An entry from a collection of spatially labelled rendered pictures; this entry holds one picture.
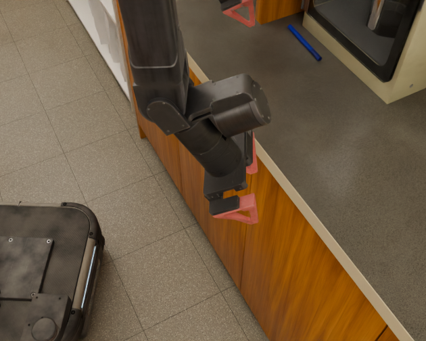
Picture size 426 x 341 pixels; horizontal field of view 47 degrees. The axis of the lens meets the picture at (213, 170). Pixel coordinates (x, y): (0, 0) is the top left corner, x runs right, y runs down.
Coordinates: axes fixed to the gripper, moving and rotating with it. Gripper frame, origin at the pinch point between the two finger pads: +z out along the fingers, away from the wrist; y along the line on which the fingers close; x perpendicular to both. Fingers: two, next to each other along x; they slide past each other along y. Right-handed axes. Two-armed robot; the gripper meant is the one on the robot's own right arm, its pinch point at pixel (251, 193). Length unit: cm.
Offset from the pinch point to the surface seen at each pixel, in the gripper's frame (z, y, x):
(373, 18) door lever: 2.4, 33.5, -23.8
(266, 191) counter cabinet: 26.8, 20.9, 9.1
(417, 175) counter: 25.2, 13.3, -22.7
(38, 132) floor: 46, 106, 132
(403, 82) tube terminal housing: 20.4, 33.7, -25.1
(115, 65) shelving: 54, 145, 101
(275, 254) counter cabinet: 44.3, 14.8, 14.9
